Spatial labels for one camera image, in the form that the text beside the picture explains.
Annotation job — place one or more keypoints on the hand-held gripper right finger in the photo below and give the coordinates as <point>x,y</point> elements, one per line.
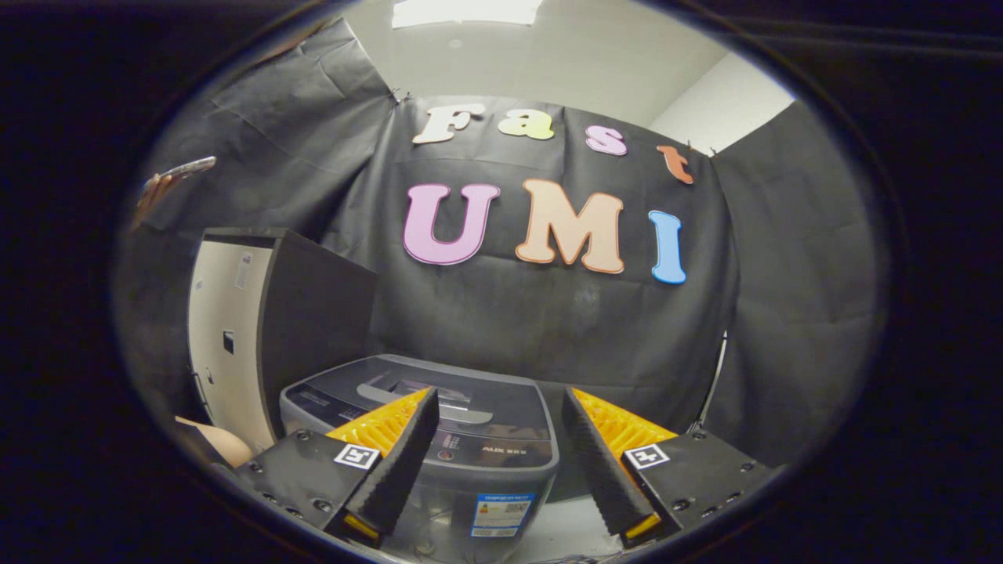
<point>599,470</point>

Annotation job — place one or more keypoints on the grey washing machine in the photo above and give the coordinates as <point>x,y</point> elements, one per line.
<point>501,470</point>

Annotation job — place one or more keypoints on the black backdrop cloth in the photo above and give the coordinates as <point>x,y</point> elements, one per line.
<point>548,313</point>

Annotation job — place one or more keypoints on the smartphone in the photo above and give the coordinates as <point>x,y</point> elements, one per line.
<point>184,169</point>

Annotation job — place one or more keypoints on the beige cabinet with dark side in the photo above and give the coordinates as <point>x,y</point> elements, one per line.
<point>227,337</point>

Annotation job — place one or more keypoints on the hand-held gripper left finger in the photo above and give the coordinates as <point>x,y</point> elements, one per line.
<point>400,470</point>

